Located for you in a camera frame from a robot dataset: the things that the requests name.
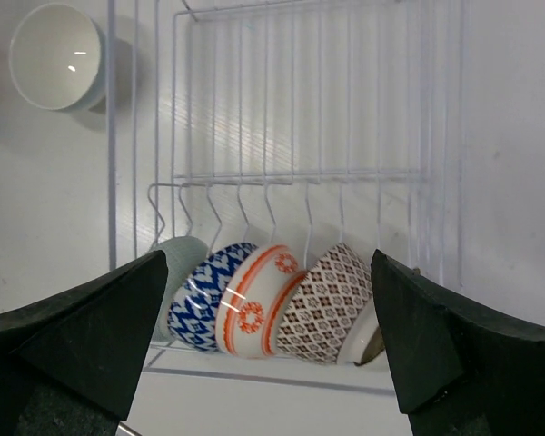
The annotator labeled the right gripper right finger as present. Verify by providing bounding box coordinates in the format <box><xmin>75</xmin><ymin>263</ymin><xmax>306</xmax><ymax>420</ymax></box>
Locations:
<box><xmin>371</xmin><ymin>251</ymin><xmax>545</xmax><ymax>435</ymax></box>

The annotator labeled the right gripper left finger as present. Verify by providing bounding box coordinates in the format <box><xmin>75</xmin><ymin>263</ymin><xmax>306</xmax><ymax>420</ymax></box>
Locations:
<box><xmin>0</xmin><ymin>251</ymin><xmax>168</xmax><ymax>435</ymax></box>

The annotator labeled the green flower-shaped bowl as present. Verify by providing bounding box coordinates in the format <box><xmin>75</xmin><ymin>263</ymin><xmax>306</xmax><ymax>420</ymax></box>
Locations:
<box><xmin>337</xmin><ymin>300</ymin><xmax>385</xmax><ymax>366</ymax></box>

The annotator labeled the orange geometric blue bowl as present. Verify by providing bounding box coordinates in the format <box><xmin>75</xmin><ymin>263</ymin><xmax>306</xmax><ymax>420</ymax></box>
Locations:
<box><xmin>167</xmin><ymin>242</ymin><xmax>258</xmax><ymax>352</ymax></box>

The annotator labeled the brown patterned ceramic bowl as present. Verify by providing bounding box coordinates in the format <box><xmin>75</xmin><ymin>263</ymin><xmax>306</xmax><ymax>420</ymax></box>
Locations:
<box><xmin>276</xmin><ymin>243</ymin><xmax>372</xmax><ymax>364</ymax></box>

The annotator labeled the grey-green ceramic bowl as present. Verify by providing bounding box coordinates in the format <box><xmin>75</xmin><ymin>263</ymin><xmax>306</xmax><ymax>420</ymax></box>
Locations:
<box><xmin>152</xmin><ymin>236</ymin><xmax>208</xmax><ymax>342</ymax></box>

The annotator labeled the orange floral ceramic bowl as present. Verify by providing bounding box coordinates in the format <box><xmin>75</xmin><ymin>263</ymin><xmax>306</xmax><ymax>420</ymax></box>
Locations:
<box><xmin>215</xmin><ymin>244</ymin><xmax>306</xmax><ymax>359</ymax></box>

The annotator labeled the white ceramic bowl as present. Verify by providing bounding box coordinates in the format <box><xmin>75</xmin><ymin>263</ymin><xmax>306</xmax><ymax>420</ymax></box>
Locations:
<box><xmin>8</xmin><ymin>3</ymin><xmax>106</xmax><ymax>113</ymax></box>

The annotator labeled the white wire dish rack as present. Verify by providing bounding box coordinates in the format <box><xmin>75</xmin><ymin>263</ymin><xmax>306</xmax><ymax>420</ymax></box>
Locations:
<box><xmin>106</xmin><ymin>0</ymin><xmax>467</xmax><ymax>399</ymax></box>

